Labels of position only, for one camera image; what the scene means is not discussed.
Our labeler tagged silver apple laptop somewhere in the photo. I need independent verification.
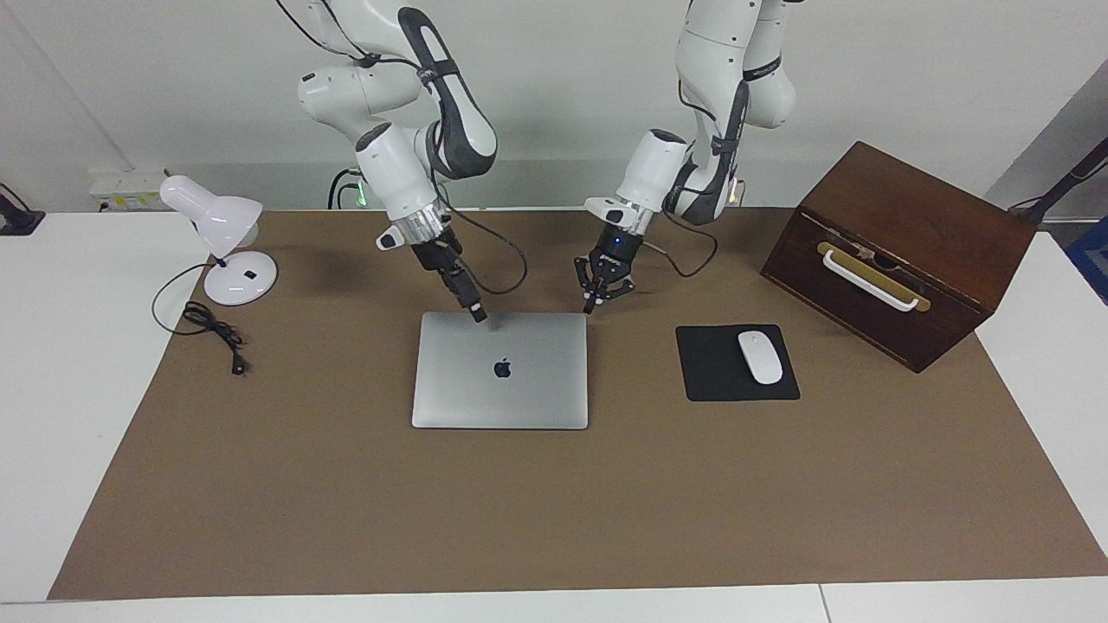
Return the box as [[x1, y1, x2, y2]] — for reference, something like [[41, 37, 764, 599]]
[[411, 311, 589, 431]]

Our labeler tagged black mouse pad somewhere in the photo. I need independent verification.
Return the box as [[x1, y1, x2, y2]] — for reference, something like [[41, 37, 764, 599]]
[[675, 324, 802, 403]]

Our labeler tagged white computer mouse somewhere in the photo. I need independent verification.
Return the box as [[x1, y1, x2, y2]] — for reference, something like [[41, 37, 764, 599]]
[[737, 330, 784, 386]]

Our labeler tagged brown table mat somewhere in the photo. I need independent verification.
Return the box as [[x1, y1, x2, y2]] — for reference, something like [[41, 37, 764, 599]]
[[48, 206, 1108, 601]]

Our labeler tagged white desk lamp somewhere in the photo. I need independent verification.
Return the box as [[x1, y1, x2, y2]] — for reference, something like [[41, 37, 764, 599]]
[[158, 174, 280, 307]]

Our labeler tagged dark wooden box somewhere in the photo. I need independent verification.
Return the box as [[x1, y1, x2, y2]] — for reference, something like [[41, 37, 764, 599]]
[[760, 141, 1038, 374]]

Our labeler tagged white power strip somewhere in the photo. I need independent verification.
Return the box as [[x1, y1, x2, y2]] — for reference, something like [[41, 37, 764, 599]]
[[89, 168, 170, 214]]

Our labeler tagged black stand foot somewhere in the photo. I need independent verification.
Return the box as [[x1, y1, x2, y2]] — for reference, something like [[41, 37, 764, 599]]
[[0, 183, 46, 236]]

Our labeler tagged black tripod leg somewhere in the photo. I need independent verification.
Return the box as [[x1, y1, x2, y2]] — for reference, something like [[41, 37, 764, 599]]
[[1008, 137, 1108, 228]]

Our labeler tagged blue crate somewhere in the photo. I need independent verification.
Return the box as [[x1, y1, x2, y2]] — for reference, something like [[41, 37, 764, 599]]
[[1065, 215, 1108, 305]]

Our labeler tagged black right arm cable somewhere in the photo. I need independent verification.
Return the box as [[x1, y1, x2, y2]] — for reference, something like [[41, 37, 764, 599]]
[[275, 0, 530, 296]]

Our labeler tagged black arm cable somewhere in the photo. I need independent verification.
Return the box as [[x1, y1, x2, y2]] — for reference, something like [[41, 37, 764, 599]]
[[275, 0, 530, 296], [645, 76, 745, 279]]

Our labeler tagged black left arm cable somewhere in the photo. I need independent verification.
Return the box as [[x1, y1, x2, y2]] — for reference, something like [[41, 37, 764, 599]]
[[645, 76, 745, 279]]

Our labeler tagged black base cable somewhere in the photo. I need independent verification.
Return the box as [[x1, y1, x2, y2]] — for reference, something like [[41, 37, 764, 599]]
[[327, 168, 363, 209]]

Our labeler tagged black lamp power cable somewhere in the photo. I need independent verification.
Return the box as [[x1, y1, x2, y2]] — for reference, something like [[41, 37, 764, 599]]
[[152, 262, 250, 377]]

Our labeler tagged white box handle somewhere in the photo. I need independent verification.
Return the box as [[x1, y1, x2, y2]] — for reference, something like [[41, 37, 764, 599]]
[[821, 248, 920, 312]]

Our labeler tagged brass handle plate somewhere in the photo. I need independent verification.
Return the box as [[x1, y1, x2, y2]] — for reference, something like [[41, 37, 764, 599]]
[[816, 241, 932, 313]]

